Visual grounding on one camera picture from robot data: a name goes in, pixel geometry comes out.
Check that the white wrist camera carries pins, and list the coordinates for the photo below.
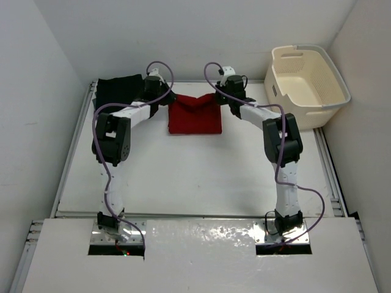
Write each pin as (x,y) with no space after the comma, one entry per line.
(225,72)
(155,72)

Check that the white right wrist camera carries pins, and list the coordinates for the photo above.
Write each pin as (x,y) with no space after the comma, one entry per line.
(225,72)

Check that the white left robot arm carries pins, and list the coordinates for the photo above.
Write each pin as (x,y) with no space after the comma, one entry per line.
(120,105)

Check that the black garment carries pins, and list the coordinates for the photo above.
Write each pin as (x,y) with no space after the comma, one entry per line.
(123,90)

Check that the red garment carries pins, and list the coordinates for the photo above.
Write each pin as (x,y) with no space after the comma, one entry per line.
(199,116)

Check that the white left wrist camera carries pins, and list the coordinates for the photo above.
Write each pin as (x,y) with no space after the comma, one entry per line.
(155,72)

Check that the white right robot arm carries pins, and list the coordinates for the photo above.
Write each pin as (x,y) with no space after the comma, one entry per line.
(282,144)

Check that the white front cover panel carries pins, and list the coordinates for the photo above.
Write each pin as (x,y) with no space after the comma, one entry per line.
(199,256)

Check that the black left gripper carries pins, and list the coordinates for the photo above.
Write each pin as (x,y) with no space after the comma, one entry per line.
(170,97)

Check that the cream perforated laundry basket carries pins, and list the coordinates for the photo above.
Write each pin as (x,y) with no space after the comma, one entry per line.
(305,82)

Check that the aluminium table edge rail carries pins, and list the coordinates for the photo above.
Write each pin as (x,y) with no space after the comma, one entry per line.
(72,149)

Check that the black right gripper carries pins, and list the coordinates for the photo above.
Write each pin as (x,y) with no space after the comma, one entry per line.
(217,96)

